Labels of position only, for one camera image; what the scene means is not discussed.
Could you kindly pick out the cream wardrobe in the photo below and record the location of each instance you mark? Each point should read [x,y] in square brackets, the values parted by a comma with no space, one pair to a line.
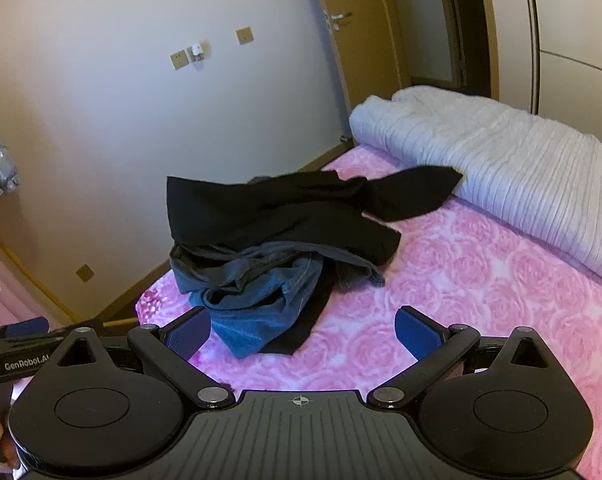
[576,35]

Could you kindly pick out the black pants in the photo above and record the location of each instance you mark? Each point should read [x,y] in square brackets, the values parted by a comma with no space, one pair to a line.
[261,210]

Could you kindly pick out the wooden door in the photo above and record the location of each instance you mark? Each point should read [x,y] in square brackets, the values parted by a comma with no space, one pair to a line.
[366,50]

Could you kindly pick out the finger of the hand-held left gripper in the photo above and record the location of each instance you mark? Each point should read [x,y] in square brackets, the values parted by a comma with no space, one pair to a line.
[28,326]

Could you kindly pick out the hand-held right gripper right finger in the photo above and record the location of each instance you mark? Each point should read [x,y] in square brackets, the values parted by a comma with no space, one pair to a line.
[418,332]

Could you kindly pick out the white striped quilt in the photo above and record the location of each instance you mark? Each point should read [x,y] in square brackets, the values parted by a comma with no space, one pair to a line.
[506,160]

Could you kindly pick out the pink rose blanket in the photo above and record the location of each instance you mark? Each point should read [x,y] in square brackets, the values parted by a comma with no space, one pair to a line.
[481,310]

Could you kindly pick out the pink glossy panel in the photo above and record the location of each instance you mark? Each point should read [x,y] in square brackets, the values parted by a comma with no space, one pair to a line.
[11,285]

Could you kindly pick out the tan wall socket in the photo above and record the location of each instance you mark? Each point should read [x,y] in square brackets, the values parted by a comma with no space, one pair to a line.
[84,273]

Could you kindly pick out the white wall device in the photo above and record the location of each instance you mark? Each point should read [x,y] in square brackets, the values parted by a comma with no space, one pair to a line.
[197,52]

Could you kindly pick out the tan wall switch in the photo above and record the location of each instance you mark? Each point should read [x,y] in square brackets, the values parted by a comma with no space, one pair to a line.
[244,35]
[179,59]

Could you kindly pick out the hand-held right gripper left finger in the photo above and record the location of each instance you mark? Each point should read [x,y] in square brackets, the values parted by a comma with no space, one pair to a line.
[191,332]

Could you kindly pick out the blue denim jeans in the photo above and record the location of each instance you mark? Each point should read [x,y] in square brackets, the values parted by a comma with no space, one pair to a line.
[206,270]

